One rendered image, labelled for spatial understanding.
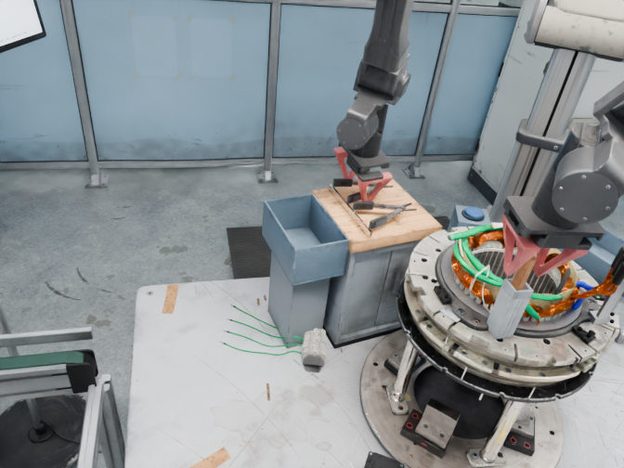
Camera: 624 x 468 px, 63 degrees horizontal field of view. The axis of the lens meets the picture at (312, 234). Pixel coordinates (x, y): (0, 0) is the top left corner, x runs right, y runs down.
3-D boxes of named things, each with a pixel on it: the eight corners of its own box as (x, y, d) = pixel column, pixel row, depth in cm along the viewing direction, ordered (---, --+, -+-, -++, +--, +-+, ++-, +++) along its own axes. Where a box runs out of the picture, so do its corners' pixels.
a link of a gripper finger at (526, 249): (552, 292, 65) (588, 237, 59) (500, 291, 64) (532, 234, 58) (529, 255, 70) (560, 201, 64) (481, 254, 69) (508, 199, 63)
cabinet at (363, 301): (334, 349, 109) (351, 253, 94) (301, 292, 122) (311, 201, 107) (410, 328, 116) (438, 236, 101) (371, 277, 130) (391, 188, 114)
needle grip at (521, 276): (516, 297, 68) (532, 262, 65) (505, 290, 69) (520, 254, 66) (523, 292, 69) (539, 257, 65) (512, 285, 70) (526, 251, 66)
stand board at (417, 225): (350, 253, 93) (352, 243, 92) (309, 200, 107) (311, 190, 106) (440, 236, 101) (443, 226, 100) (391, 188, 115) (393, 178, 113)
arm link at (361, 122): (413, 71, 87) (367, 54, 89) (392, 95, 79) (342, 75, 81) (393, 130, 95) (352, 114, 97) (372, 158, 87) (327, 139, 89)
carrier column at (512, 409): (483, 466, 88) (524, 390, 76) (475, 453, 90) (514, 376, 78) (495, 463, 88) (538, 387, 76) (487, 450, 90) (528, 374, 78)
